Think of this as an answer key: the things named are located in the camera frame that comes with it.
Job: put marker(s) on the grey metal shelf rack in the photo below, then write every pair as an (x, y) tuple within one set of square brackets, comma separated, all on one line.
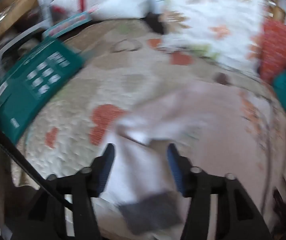
[(44, 7)]

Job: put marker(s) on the orange patterned cloth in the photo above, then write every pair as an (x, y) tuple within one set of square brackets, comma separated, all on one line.
[(277, 47)]

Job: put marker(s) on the white plastic bag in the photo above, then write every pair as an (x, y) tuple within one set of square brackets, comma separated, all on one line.
[(113, 0)]

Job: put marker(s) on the brown cardboard box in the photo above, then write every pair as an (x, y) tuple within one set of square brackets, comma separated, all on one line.
[(15, 7)]

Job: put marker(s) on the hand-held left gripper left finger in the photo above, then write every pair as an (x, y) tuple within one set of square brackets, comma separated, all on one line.
[(106, 166)]

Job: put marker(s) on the pale blue colourful box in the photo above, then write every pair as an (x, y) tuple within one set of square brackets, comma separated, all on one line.
[(68, 23)]

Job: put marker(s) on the teal cardboard box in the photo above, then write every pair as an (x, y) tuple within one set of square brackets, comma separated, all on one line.
[(33, 87)]

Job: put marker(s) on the pale pink small garment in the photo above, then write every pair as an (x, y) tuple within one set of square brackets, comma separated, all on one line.
[(138, 165)]

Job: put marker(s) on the patchwork quilt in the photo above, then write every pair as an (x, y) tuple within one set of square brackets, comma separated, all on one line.
[(83, 100)]

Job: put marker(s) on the white floral pillow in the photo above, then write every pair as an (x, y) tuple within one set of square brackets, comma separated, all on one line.
[(207, 12)]

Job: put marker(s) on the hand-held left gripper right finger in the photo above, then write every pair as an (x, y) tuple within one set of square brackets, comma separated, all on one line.
[(174, 166)]

